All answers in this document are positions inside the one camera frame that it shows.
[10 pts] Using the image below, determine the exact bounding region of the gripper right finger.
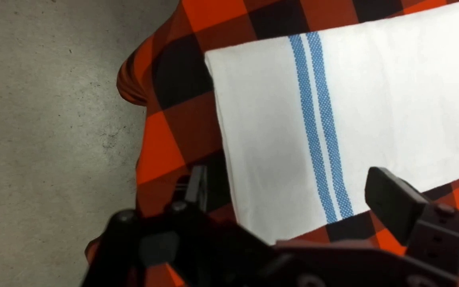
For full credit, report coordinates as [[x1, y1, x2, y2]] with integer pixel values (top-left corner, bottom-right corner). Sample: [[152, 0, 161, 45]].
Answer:
[[277, 167, 459, 287]]

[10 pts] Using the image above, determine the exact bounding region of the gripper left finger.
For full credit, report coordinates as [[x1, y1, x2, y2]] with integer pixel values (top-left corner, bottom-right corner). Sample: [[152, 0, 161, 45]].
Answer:
[[81, 165, 294, 287]]

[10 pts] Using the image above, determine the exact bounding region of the orange and black checked tablecloth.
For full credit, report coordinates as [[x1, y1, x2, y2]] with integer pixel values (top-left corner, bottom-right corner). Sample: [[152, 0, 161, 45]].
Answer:
[[84, 0, 459, 287]]

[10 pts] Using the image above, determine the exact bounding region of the white towel with blue stripes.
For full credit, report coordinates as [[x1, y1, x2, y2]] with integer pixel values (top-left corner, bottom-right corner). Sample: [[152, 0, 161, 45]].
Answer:
[[204, 0, 459, 246]]

